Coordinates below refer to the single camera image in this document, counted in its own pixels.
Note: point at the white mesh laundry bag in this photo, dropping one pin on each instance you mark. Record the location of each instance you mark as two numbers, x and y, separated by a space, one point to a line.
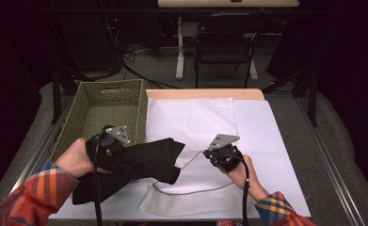
191 119

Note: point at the metal floor rail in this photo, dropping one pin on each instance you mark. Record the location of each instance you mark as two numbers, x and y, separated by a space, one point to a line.
37 153
332 169

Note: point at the power strip with red light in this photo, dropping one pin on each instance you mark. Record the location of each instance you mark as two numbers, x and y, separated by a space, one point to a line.
115 21

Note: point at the green woven basket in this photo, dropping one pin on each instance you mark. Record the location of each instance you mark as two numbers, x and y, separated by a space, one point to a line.
109 103

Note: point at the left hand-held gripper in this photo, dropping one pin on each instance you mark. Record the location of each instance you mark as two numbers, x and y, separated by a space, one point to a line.
109 146

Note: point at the black metal stand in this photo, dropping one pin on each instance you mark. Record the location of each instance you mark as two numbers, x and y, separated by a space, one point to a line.
312 97
56 97

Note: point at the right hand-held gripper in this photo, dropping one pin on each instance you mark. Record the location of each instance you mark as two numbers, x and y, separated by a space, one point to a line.
224 153

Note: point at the black folding chair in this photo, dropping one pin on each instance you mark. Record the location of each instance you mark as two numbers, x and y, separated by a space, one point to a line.
222 47

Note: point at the beige desk with white legs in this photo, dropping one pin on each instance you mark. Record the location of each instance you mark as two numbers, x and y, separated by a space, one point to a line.
180 62

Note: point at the person's right hand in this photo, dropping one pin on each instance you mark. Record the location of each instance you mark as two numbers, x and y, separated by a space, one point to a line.
244 179

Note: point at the red printed packet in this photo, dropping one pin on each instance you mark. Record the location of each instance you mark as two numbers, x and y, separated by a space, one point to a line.
227 223

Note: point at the person's left hand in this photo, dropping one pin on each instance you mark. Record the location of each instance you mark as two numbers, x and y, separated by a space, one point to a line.
76 158

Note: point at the black garment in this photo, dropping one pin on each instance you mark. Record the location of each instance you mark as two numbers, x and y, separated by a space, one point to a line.
147 160

